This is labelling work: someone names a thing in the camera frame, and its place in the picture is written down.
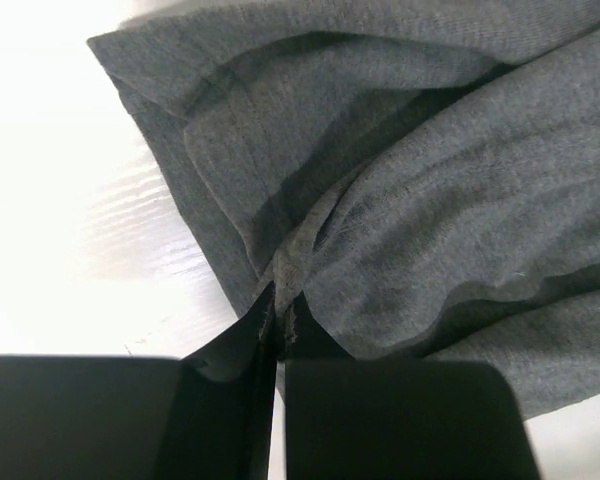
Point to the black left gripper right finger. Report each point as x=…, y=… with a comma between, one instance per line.
x=395, y=418

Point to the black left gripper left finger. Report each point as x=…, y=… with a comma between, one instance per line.
x=206, y=416

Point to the grey cotton shorts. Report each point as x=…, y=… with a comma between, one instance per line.
x=425, y=173

